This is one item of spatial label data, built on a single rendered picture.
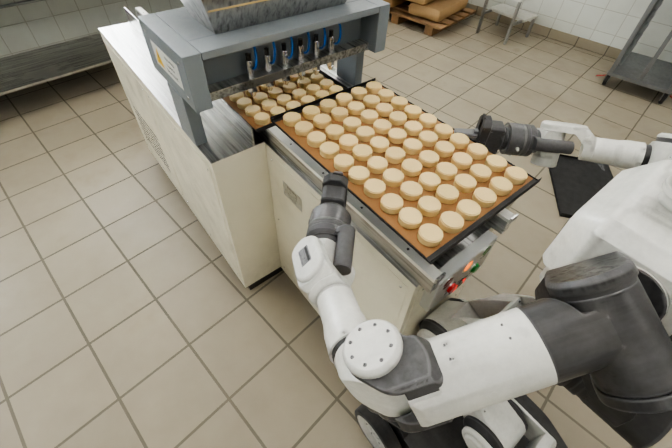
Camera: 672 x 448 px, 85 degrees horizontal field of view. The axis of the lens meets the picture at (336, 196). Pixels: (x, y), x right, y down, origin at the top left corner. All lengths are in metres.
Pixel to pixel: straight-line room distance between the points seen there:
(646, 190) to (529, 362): 0.34
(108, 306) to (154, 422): 0.59
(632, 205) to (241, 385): 1.45
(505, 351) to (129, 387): 1.56
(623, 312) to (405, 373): 0.24
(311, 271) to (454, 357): 0.27
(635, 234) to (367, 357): 0.38
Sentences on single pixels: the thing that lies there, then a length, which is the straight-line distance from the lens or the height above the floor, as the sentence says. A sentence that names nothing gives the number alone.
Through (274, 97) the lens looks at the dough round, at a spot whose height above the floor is 0.91.
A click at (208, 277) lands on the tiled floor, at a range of 1.95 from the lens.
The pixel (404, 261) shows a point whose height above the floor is 0.87.
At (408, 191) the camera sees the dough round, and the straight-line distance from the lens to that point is 0.84.
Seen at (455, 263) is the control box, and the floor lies 0.84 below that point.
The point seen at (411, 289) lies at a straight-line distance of 0.93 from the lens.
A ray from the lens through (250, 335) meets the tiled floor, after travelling 1.76.
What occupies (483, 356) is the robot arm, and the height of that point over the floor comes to 1.18.
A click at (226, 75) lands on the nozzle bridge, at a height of 1.06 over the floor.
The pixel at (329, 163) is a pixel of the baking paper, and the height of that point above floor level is 1.00.
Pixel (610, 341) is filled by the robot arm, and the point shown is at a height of 1.21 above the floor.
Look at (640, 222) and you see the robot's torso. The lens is 0.64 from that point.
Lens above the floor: 1.59
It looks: 46 degrees down
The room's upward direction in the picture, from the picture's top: 3 degrees clockwise
